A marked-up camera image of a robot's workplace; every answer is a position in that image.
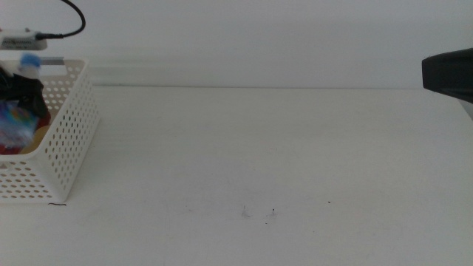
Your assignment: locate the white perforated plastic basket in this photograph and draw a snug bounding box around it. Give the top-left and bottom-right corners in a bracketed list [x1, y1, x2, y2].
[0, 58, 101, 204]

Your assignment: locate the yellow tea bottle white cap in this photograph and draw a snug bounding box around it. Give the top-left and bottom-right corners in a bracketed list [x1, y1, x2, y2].
[19, 124, 51, 155]

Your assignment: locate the red drink can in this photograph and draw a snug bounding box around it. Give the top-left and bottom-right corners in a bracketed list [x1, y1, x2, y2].
[0, 112, 53, 156]

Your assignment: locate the thick black braided camera cable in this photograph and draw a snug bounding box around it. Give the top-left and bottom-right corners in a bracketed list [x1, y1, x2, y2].
[34, 0, 87, 41]

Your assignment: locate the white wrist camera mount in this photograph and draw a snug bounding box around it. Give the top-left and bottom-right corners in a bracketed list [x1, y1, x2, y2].
[0, 28, 49, 52]

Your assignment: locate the clear water bottle blue cap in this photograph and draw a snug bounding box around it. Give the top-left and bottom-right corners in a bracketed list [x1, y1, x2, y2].
[0, 52, 42, 149]

